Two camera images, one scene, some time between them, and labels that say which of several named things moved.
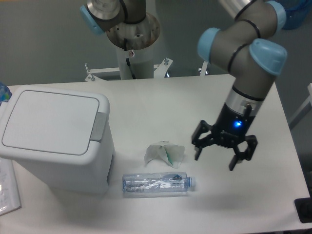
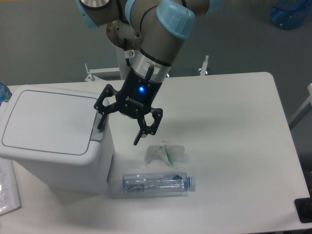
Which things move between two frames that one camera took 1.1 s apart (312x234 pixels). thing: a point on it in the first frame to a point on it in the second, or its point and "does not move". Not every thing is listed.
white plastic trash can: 64,139 does not move
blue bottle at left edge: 5,93 does not move
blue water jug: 296,12 does not move
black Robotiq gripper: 232,125 to 135,98
